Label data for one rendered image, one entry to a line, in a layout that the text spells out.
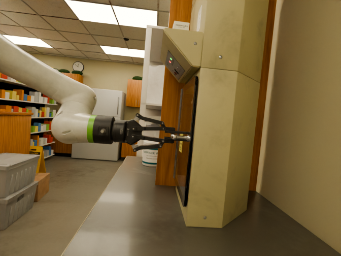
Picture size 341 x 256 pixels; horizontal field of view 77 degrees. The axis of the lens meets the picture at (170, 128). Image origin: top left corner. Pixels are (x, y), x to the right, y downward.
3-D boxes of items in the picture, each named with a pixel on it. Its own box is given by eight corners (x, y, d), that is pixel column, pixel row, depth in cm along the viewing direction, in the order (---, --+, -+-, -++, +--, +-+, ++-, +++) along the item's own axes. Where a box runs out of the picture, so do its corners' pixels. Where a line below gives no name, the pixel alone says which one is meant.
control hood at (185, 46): (184, 83, 93) (186, 60, 93) (200, 67, 61) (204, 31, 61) (158, 81, 93) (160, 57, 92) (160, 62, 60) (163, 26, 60)
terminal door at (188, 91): (175, 179, 95) (183, 88, 93) (185, 209, 64) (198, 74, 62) (173, 179, 95) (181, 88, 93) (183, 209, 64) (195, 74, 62)
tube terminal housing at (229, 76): (229, 192, 98) (247, 20, 94) (266, 230, 66) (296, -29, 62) (175, 189, 96) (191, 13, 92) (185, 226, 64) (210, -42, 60)
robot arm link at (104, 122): (101, 115, 76) (99, 140, 76) (92, 115, 64) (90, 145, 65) (118, 117, 77) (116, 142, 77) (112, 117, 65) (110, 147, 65)
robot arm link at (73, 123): (51, 149, 70) (39, 128, 62) (64, 120, 78) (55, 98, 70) (95, 152, 72) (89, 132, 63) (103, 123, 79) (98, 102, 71)
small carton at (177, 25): (185, 46, 75) (186, 28, 74) (188, 41, 70) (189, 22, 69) (171, 44, 74) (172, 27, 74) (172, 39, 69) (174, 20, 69)
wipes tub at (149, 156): (161, 162, 148) (163, 141, 147) (162, 167, 135) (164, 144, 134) (142, 161, 147) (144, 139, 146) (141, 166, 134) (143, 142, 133)
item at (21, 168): (39, 180, 266) (41, 154, 265) (6, 199, 206) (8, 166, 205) (4, 178, 263) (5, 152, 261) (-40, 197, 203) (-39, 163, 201)
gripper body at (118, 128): (110, 145, 68) (140, 147, 69) (112, 118, 67) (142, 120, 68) (115, 141, 75) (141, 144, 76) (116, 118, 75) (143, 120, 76)
